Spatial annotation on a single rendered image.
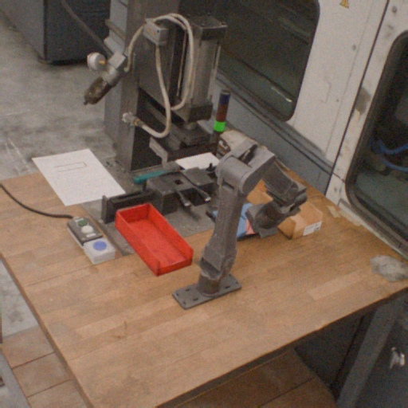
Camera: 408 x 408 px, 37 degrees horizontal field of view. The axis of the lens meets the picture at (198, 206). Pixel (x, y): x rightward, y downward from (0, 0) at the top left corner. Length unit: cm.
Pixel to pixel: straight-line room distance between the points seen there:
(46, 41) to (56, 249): 336
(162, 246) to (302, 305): 44
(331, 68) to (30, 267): 125
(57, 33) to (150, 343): 372
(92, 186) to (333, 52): 96
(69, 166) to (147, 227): 42
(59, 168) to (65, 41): 296
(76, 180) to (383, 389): 134
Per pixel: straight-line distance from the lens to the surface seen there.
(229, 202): 149
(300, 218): 205
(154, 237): 183
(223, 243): 156
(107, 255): 173
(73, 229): 181
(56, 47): 502
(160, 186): 192
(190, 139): 181
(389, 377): 236
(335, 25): 224
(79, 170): 212
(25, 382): 233
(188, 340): 156
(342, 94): 223
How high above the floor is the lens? 205
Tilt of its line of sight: 35 degrees down
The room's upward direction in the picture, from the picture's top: 10 degrees clockwise
